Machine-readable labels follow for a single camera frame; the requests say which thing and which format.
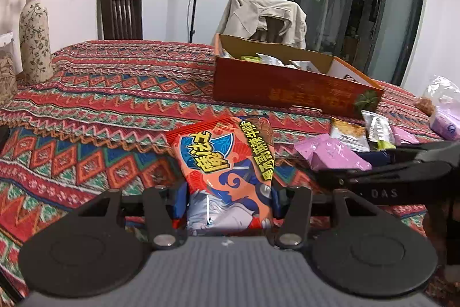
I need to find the orange red chip bag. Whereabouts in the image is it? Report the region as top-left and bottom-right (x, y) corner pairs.
(166, 115), (275, 235)

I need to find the pink snack packet right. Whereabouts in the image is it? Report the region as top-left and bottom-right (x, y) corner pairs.
(391, 125), (419, 146)

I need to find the pink snack packet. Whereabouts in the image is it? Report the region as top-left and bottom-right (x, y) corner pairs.
(294, 134), (372, 171)
(391, 125), (419, 146)

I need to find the yellow green snack packet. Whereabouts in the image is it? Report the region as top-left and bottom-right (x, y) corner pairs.
(377, 140), (396, 151)

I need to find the purple tissue pack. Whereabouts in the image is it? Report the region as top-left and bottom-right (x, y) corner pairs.
(430, 100), (460, 141)

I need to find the silver snack packet rear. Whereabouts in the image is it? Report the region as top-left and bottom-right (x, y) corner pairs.
(361, 110), (394, 144)

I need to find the pink snack packet middle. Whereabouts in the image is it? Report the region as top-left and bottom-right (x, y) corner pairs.
(294, 134), (372, 171)

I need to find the clear plastic bag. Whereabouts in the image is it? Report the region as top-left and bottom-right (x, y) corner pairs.
(415, 76), (459, 116)

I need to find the clear cracker packet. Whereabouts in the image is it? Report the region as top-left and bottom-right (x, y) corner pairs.
(330, 119), (370, 153)

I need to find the colourful patterned tablecloth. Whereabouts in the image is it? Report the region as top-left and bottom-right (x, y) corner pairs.
(0, 39), (460, 307)

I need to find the orange cardboard box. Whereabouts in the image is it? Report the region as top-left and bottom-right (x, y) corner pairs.
(213, 34), (384, 119)

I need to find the dark wooden chair with jacket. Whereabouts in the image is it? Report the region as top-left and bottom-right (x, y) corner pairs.
(250, 16), (285, 44)

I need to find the black phone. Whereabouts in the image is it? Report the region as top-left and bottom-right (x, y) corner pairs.
(0, 125), (10, 152)

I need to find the beige jacket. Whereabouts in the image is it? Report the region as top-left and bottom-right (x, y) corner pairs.
(215, 0), (307, 48)

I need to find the floral ceramic vase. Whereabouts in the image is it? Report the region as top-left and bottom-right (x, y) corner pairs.
(19, 0), (54, 85)

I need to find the dark wooden chair left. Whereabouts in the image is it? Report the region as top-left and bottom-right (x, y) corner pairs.
(100, 0), (143, 40)

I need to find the patterned jar with lid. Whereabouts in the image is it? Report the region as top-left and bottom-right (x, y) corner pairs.
(0, 32), (18, 106)

